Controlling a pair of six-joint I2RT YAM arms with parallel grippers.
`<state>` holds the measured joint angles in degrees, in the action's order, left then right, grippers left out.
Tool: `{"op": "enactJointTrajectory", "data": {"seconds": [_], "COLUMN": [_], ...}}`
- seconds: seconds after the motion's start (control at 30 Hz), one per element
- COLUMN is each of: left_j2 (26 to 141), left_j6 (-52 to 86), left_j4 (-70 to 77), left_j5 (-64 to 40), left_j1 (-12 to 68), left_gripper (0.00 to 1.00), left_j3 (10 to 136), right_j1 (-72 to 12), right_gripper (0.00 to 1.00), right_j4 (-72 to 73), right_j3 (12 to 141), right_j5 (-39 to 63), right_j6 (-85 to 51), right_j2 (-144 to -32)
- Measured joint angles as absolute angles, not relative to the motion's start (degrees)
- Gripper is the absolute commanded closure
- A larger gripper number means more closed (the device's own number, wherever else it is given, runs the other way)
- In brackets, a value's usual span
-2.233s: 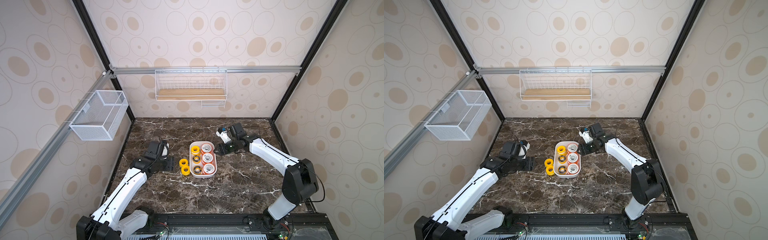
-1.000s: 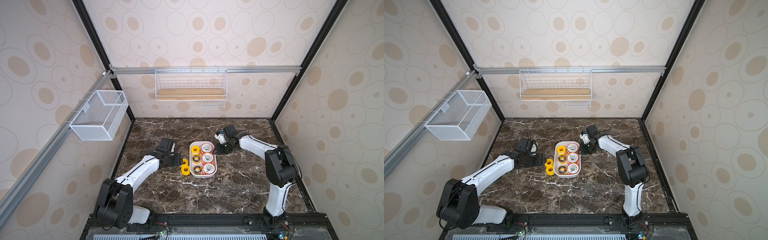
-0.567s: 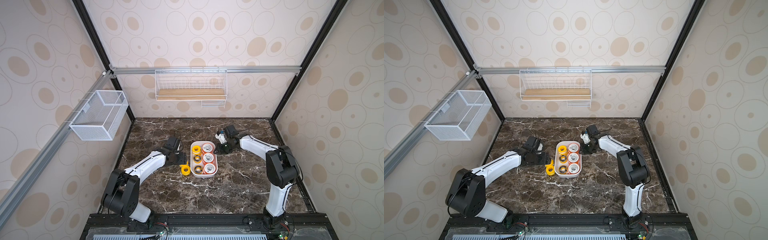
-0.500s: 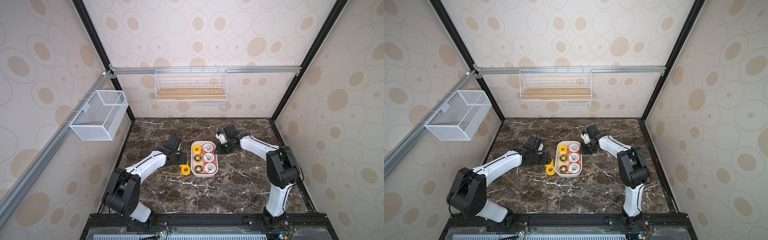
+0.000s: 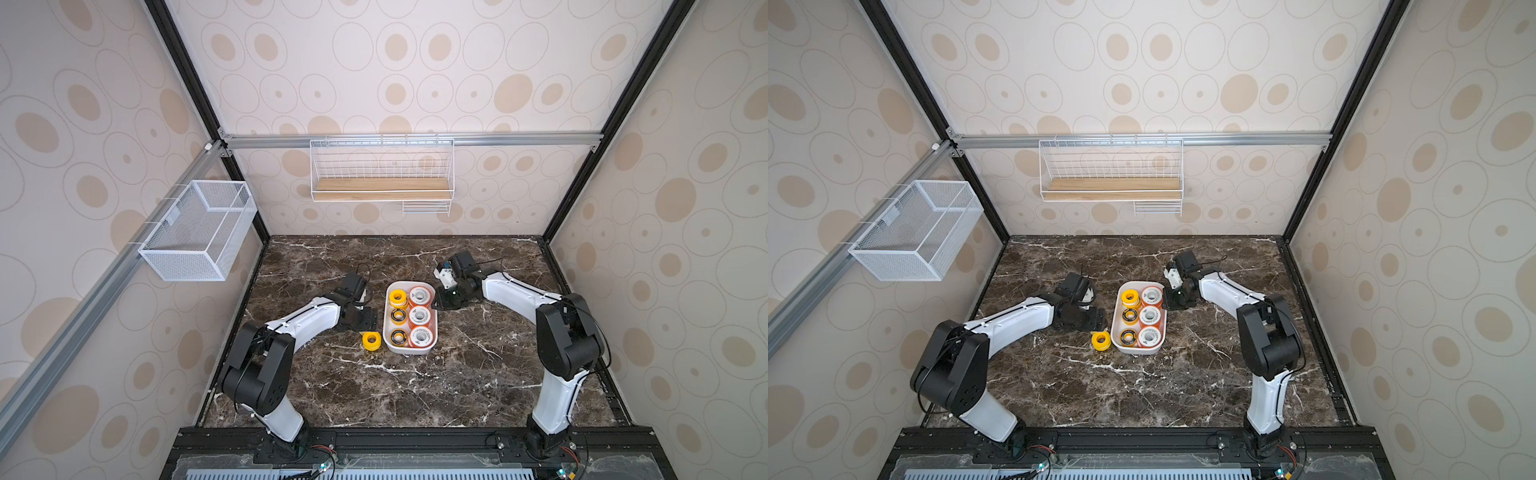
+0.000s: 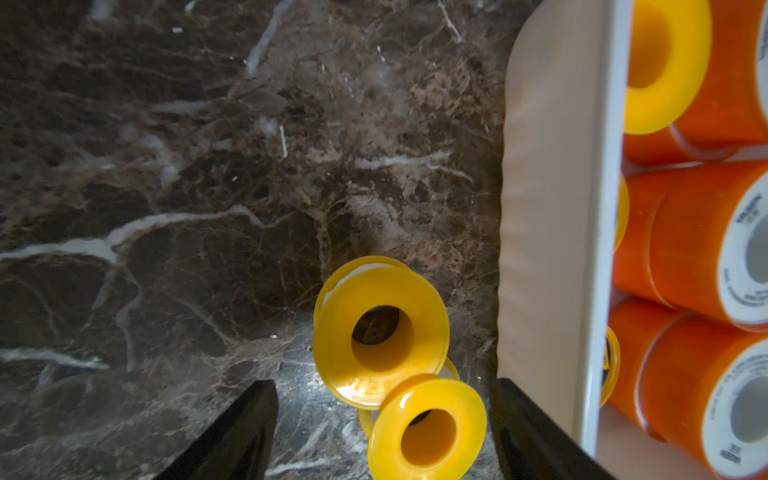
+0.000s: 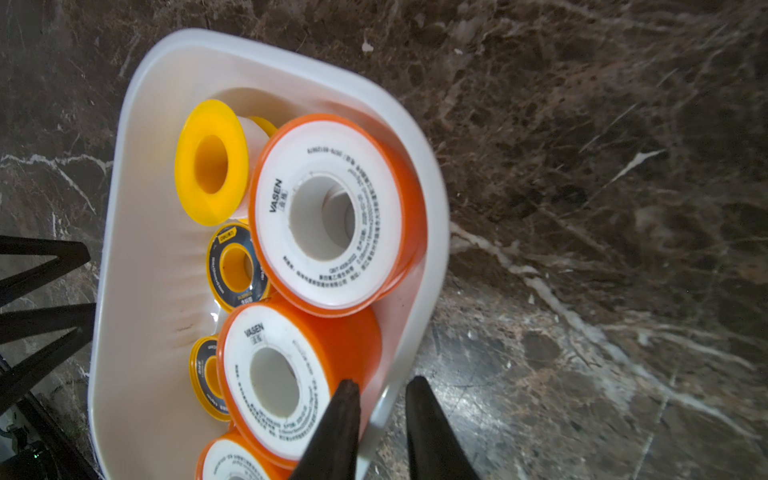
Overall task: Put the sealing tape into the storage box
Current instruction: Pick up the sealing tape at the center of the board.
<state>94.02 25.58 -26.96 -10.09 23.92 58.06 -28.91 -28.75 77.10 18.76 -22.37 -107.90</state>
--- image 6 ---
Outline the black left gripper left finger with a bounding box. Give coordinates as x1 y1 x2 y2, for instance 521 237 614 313
157 380 279 479

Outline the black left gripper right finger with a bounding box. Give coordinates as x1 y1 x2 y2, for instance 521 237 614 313
489 378 612 480

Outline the yellow tape roll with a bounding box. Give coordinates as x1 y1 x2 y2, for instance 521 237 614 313
624 0 713 135
313 255 450 411
358 359 487 479

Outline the yellow black tape spool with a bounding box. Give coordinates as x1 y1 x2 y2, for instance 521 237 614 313
600 326 621 407
614 173 630 251

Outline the orange white tape roll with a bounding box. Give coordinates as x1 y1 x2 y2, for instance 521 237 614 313
640 316 767 479
623 123 740 167
675 1 767 149
650 161 767 332
612 171 679 307
608 297 688 442

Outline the white plastic storage box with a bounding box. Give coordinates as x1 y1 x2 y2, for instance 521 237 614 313
496 0 768 480

